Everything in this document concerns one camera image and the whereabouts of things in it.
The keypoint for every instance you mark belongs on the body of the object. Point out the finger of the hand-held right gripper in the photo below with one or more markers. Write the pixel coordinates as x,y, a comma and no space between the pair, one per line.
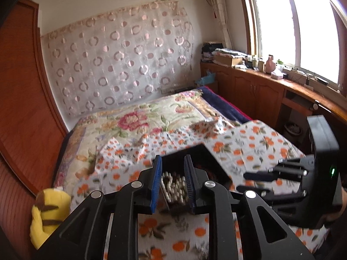
249,188
260,175

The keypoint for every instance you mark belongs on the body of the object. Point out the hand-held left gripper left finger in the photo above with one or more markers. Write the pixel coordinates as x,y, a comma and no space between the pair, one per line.
157,184

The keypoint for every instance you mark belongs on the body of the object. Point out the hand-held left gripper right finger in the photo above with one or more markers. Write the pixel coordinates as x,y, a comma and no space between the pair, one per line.
189,187

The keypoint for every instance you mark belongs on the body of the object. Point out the silver beaded bangle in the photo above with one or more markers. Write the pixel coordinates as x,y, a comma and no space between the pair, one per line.
173,187

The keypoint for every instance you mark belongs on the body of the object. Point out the black box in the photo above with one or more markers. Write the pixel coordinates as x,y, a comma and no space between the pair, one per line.
211,165

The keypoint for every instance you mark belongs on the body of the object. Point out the orange fruit print cloth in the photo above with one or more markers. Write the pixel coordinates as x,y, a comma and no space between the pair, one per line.
244,146

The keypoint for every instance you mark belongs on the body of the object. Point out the waste bin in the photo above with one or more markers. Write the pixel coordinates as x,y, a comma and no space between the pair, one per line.
292,130

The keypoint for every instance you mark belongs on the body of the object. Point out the floral blanket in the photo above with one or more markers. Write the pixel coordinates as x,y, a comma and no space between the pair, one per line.
135,119

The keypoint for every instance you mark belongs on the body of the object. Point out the dark blue blanket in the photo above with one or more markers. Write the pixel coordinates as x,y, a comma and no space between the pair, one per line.
222,105

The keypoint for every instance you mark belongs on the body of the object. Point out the wooden window cabinet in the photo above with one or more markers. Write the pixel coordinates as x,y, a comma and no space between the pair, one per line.
254,92

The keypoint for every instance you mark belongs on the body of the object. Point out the white tissue box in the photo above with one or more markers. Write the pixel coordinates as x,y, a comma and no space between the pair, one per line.
276,75

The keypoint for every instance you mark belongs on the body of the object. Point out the yellow striped plush toy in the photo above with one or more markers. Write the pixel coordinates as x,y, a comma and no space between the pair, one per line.
46,216

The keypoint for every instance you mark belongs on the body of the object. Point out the cardboard box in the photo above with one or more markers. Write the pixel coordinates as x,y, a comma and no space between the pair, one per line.
225,59

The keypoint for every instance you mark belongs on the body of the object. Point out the pile of folded cloths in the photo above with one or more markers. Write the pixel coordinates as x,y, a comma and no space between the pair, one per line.
230,52

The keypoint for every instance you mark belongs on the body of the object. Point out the circle pattern sheer curtain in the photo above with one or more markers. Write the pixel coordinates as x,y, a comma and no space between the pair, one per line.
113,59

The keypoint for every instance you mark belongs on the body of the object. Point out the tied patterned window curtain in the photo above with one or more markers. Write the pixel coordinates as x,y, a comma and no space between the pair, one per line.
219,10

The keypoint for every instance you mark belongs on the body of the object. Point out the wooden frame window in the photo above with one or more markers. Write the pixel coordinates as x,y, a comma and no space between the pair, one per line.
298,27

